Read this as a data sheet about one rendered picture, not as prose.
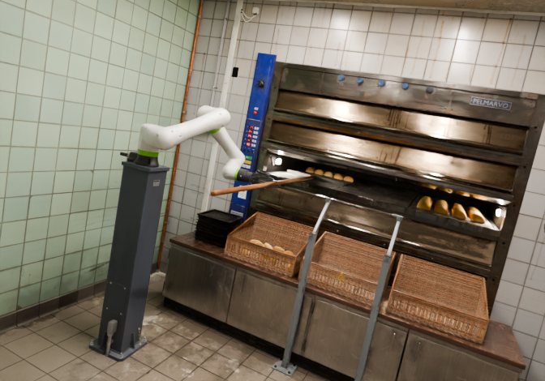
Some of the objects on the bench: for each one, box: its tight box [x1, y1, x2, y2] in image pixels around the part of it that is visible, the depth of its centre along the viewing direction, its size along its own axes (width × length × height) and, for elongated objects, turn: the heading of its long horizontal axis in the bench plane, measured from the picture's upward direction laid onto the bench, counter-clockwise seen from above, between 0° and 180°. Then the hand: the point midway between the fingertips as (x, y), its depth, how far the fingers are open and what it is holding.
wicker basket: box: [224, 212, 319, 277], centre depth 301 cm, size 49×56×28 cm
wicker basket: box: [298, 231, 397, 306], centre depth 278 cm, size 49×56×28 cm
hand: (272, 183), depth 269 cm, fingers closed on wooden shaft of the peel, 3 cm apart
